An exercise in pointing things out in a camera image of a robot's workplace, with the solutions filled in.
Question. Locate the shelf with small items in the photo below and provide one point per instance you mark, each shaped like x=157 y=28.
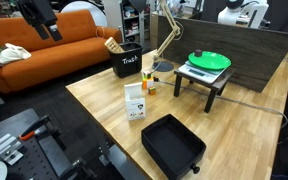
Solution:
x=132 y=20

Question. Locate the dark purple cube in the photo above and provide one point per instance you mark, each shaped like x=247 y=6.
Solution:
x=198 y=53

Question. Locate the beige desk lamp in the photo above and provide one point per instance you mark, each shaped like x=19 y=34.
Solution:
x=170 y=30

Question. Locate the black trash bin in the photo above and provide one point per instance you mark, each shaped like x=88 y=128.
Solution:
x=127 y=63

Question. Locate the aluminium bracket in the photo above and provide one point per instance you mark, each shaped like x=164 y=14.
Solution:
x=2 y=148

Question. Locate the Rubik's cube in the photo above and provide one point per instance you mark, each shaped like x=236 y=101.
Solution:
x=152 y=90

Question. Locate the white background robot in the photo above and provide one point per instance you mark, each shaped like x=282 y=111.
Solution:
x=232 y=15

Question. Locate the white kitchen scale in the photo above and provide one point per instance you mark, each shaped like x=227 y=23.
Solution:
x=197 y=74

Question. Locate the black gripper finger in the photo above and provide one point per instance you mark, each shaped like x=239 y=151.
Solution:
x=55 y=33
x=42 y=32

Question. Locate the white carton box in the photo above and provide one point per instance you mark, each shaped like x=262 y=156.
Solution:
x=135 y=105

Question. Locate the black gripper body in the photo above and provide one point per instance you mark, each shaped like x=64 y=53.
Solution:
x=35 y=11

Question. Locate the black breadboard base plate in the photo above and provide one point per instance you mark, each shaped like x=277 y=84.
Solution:
x=37 y=160

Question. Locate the green plate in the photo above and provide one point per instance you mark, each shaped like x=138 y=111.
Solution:
x=212 y=60

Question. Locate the dark wooden divider board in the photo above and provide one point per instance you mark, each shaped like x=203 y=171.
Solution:
x=250 y=53

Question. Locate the orange sofa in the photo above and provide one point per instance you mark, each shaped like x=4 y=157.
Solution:
x=60 y=56

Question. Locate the small black stool table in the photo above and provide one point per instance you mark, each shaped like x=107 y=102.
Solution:
x=215 y=87

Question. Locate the black tray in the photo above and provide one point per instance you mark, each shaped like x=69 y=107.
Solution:
x=170 y=146

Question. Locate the white cloth bag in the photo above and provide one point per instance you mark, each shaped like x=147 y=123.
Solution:
x=12 y=55

